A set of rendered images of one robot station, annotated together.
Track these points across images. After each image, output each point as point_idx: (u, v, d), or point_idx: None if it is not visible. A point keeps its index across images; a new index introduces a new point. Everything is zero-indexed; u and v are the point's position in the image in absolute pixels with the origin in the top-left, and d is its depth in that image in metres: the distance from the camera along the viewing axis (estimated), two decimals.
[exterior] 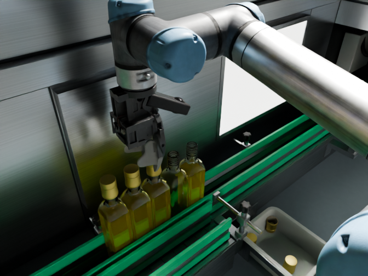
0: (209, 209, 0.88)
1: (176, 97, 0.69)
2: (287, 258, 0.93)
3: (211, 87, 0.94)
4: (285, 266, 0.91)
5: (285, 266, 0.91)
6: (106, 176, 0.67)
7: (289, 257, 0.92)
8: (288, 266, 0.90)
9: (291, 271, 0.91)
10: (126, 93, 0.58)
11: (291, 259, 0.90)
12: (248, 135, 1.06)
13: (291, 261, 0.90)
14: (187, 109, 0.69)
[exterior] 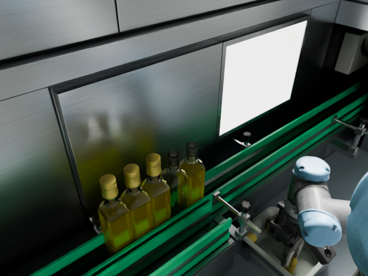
0: (209, 209, 0.88)
1: (327, 247, 0.79)
2: None
3: (211, 87, 0.94)
4: None
5: (285, 266, 0.91)
6: (106, 176, 0.67)
7: None
8: (288, 266, 0.90)
9: (291, 271, 0.91)
10: (283, 206, 0.82)
11: (291, 259, 0.90)
12: (248, 135, 1.06)
13: (291, 261, 0.90)
14: (322, 261, 0.78)
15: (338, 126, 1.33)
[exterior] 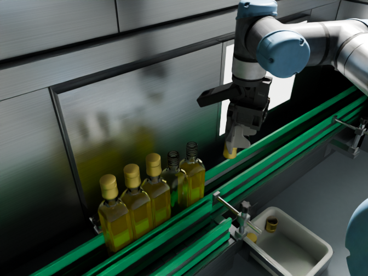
0: (209, 209, 0.88)
1: (207, 91, 0.76)
2: (234, 150, 0.82)
3: (211, 87, 0.94)
4: None
5: None
6: (106, 176, 0.67)
7: (233, 149, 0.81)
8: None
9: None
10: (265, 75, 0.70)
11: None
12: (248, 135, 1.06)
13: None
14: None
15: (338, 126, 1.33)
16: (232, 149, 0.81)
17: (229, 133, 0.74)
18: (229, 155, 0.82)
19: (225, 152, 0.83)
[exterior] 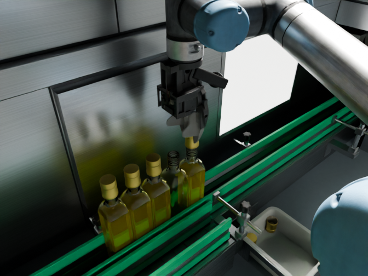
0: (209, 209, 0.88)
1: (214, 72, 0.73)
2: None
3: (211, 87, 0.94)
4: None
5: None
6: (106, 176, 0.67)
7: None
8: None
9: None
10: (177, 64, 0.62)
11: None
12: (248, 135, 1.06)
13: None
14: (225, 83, 0.73)
15: (338, 126, 1.33)
16: None
17: None
18: None
19: None
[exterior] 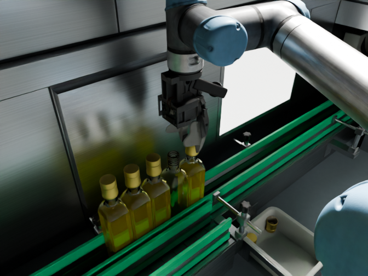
0: (209, 209, 0.88)
1: (214, 81, 0.75)
2: None
3: None
4: (195, 148, 0.78)
5: (195, 148, 0.79)
6: (106, 176, 0.67)
7: None
8: None
9: None
10: (177, 76, 0.64)
11: None
12: (248, 135, 1.06)
13: None
14: (224, 93, 0.75)
15: (338, 126, 1.33)
16: (182, 138, 0.80)
17: None
18: (186, 146, 0.81)
19: None
